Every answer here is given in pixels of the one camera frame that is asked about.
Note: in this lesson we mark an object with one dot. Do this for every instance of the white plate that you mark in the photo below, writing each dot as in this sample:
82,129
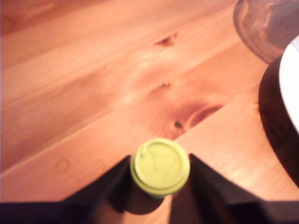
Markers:
292,81

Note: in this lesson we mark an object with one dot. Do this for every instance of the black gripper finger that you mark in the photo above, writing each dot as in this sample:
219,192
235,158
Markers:
210,191
109,186

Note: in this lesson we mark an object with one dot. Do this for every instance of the green coffee capsule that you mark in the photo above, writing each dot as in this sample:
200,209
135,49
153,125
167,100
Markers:
160,168

